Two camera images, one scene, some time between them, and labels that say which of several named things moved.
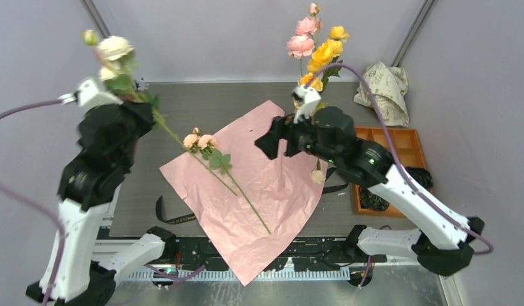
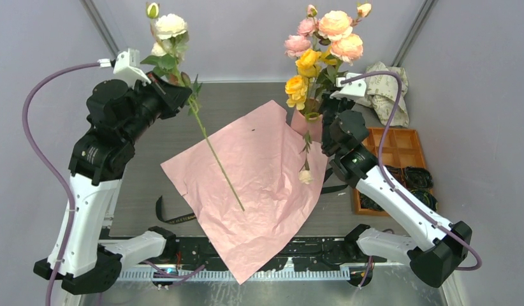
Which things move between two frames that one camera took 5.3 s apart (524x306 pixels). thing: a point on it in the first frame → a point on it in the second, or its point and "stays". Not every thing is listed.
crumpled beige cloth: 389,85 stays
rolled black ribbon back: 421,174 stays
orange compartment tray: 407,150 stays
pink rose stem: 306,30 stays
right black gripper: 282,128 → 326,100
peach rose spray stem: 201,146 → 336,27
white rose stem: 115,55 → 167,53
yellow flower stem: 324,61 → 308,63
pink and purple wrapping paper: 254,213 stays
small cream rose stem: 318,176 → 306,176
